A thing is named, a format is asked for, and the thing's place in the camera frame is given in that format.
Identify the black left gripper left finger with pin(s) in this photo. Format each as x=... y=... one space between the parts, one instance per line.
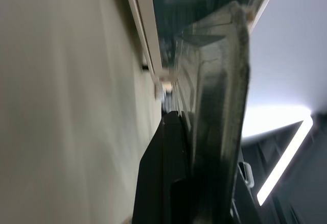
x=158 y=173

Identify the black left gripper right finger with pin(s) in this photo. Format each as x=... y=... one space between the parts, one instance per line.
x=217 y=122

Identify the long white ceiling light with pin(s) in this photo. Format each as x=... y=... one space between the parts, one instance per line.
x=283 y=160

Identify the white framed window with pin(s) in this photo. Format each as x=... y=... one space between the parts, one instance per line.
x=178 y=2

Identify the small silver metal bracket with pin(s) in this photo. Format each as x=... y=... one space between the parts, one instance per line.
x=246 y=174

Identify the small black wall fixture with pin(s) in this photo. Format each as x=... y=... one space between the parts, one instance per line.
x=144 y=67

